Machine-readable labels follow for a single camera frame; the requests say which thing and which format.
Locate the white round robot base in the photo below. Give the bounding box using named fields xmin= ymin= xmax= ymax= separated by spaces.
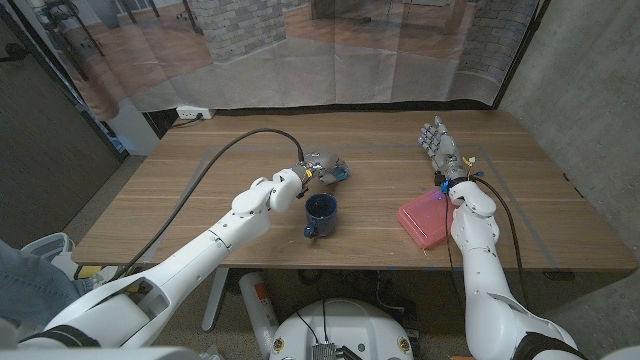
xmin=269 ymin=298 xmax=415 ymax=360

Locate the black backdrop frame pole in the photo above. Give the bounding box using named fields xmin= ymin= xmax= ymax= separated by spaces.
xmin=492 ymin=0 xmax=551 ymax=109
xmin=4 ymin=0 xmax=129 ymax=161

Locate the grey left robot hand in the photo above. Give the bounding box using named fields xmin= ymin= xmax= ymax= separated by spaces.
xmin=299 ymin=151 xmax=350 ymax=187

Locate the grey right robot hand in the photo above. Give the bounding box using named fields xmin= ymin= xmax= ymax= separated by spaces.
xmin=418 ymin=115 xmax=471 ymax=182

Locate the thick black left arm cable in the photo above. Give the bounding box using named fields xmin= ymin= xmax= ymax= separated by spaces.
xmin=107 ymin=128 xmax=307 ymax=284

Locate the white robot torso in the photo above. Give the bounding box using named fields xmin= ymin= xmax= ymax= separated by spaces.
xmin=0 ymin=346 xmax=224 ymax=360

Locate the person's leg in jeans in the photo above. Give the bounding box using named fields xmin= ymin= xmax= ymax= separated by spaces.
xmin=0 ymin=234 xmax=96 ymax=331

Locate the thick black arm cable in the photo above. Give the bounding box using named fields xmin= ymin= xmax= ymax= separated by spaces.
xmin=469 ymin=174 xmax=531 ymax=311
xmin=107 ymin=128 xmax=307 ymax=284

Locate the white power strip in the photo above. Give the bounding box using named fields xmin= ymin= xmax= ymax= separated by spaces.
xmin=175 ymin=105 xmax=217 ymax=120

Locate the grey electronics module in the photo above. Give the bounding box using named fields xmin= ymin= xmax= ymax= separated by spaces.
xmin=312 ymin=342 xmax=364 ymax=360

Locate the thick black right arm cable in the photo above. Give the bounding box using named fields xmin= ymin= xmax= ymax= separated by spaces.
xmin=469 ymin=174 xmax=531 ymax=311

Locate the printed room backdrop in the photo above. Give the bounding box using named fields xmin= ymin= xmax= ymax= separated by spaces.
xmin=9 ymin=0 xmax=544 ymax=121

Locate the pink plastic box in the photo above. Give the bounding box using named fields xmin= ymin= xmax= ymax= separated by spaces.
xmin=397 ymin=187 xmax=459 ymax=250

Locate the dark blue mug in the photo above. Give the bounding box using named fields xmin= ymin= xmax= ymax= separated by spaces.
xmin=303 ymin=192 xmax=339 ymax=240

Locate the white cylinder with orange label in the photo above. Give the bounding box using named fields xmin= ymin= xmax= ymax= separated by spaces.
xmin=238 ymin=271 xmax=280 ymax=359

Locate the white table leg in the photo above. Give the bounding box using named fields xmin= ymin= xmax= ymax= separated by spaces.
xmin=201 ymin=267 xmax=231 ymax=333

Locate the white sneaker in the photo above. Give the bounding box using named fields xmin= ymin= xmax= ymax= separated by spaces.
xmin=24 ymin=232 xmax=126 ymax=296

